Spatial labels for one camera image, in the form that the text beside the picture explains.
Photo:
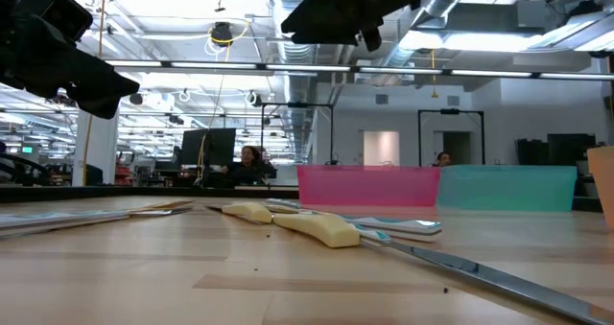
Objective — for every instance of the black monitor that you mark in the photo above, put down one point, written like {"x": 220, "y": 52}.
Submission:
{"x": 216, "y": 145}

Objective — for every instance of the silver smooth air duct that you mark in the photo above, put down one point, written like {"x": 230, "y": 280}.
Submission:
{"x": 451, "y": 4}

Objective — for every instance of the white pillar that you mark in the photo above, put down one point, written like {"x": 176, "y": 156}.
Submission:
{"x": 101, "y": 152}

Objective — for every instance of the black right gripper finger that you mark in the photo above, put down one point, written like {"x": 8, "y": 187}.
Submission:
{"x": 350, "y": 8}
{"x": 370, "y": 39}

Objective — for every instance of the black cabinet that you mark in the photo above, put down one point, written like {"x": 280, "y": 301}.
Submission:
{"x": 571, "y": 150}

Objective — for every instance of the person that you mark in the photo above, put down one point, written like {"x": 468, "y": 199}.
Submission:
{"x": 443, "y": 159}
{"x": 249, "y": 169}

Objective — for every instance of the black frame stand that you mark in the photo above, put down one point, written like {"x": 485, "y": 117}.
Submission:
{"x": 451, "y": 111}

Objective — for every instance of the black ceiling camera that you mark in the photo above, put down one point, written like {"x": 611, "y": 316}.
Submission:
{"x": 222, "y": 32}

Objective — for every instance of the black aluminium table frame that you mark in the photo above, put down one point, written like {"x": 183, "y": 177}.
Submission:
{"x": 144, "y": 194}

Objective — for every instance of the silver ribbed air duct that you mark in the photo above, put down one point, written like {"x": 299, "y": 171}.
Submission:
{"x": 296, "y": 90}

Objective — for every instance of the grey ceiling air unit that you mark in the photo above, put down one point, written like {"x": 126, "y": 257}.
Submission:
{"x": 494, "y": 18}

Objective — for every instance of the teal plastic bin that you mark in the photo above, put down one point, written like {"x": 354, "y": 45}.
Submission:
{"x": 503, "y": 188}

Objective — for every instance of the green exit sign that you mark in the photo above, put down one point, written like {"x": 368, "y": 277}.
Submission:
{"x": 27, "y": 149}

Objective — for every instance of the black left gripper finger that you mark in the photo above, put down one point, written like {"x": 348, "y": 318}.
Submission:
{"x": 72, "y": 76}

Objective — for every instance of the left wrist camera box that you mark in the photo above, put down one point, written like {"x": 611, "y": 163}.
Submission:
{"x": 57, "y": 13}

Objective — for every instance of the pink plastic bin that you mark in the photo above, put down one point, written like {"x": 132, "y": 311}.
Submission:
{"x": 369, "y": 186}

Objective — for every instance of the long light bar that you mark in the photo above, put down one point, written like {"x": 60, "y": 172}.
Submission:
{"x": 307, "y": 68}

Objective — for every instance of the orange plastic bin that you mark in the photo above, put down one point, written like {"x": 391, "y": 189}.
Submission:
{"x": 604, "y": 186}

